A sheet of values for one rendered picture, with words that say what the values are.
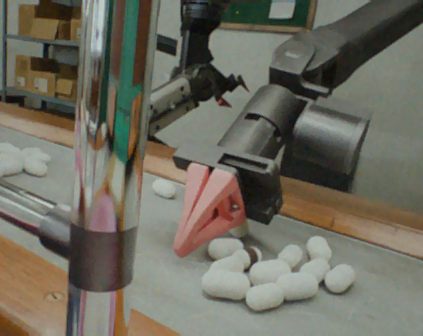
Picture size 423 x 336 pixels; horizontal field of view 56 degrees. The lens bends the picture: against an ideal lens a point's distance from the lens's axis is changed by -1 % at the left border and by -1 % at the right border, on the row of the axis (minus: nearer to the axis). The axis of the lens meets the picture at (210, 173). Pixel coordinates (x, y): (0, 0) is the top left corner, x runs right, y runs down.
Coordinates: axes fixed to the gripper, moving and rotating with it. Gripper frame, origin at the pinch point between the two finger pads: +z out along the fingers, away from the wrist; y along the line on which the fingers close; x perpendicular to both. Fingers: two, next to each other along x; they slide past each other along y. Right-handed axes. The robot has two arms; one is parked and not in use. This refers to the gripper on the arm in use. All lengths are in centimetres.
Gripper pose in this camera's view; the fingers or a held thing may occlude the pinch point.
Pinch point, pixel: (182, 245)
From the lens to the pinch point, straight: 35.2
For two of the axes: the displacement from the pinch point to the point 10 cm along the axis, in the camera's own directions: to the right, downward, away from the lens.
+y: 8.3, 2.5, -5.0
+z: -5.1, 7.1, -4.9
